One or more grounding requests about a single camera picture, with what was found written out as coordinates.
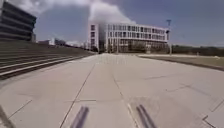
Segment pale concrete slab plaza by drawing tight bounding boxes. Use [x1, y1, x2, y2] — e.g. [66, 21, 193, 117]
[0, 53, 224, 128]

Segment white multi-storey building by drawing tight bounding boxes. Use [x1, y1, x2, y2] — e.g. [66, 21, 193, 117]
[88, 22, 170, 54]

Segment robot's own part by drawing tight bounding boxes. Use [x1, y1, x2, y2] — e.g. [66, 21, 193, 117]
[70, 106, 90, 128]
[135, 104, 158, 128]

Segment lamp pole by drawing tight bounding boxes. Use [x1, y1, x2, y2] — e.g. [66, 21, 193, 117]
[165, 19, 173, 56]

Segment low distant building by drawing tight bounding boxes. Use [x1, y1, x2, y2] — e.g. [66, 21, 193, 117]
[37, 38, 67, 47]

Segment raised grass bed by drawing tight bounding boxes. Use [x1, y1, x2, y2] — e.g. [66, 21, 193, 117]
[137, 53, 224, 72]

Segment wide grey stone steps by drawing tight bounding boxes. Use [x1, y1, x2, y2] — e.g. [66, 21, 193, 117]
[0, 40, 97, 81]

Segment row of trees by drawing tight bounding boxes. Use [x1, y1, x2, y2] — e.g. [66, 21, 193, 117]
[170, 44, 224, 57]

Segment dark glass building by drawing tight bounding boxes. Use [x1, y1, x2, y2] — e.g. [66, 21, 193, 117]
[0, 0, 38, 43]

